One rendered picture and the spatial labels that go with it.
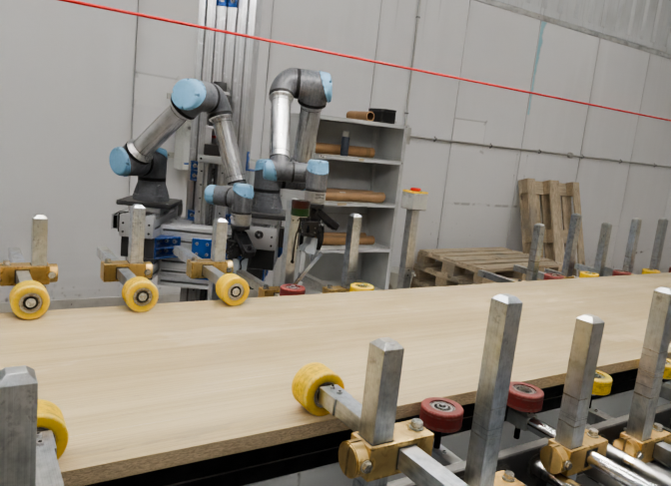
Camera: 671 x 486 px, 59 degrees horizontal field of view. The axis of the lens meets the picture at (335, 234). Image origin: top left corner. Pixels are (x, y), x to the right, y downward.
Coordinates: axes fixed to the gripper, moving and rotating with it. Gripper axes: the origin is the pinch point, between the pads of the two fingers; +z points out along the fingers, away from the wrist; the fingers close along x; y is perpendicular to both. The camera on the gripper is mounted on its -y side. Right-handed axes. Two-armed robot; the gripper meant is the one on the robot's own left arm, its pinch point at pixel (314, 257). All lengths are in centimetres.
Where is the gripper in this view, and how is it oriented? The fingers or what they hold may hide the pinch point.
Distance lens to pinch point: 214.7
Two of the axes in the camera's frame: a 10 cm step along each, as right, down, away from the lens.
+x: 5.3, 1.9, -8.3
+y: -8.4, -0.1, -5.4
